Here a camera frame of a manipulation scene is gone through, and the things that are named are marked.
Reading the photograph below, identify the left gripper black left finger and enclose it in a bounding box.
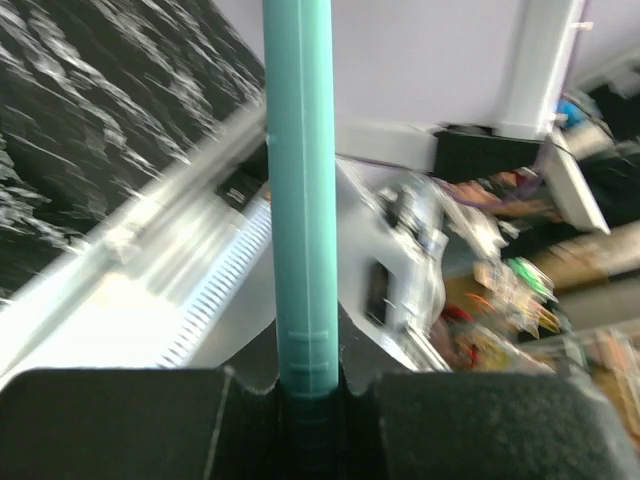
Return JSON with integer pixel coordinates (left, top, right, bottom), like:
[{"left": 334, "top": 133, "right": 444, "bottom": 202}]
[{"left": 1, "top": 328, "right": 278, "bottom": 479}]

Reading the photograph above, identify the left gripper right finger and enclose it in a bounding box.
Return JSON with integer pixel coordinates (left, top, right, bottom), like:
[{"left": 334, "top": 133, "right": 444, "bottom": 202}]
[{"left": 337, "top": 304, "right": 640, "bottom": 480}]

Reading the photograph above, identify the black marble mat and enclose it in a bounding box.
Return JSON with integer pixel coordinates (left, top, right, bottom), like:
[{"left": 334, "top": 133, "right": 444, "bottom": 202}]
[{"left": 1, "top": 0, "right": 263, "bottom": 298}]

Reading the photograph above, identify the aluminium rail base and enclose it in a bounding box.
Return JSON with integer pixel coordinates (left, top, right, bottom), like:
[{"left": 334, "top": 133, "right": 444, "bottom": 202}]
[{"left": 1, "top": 106, "right": 271, "bottom": 380}]

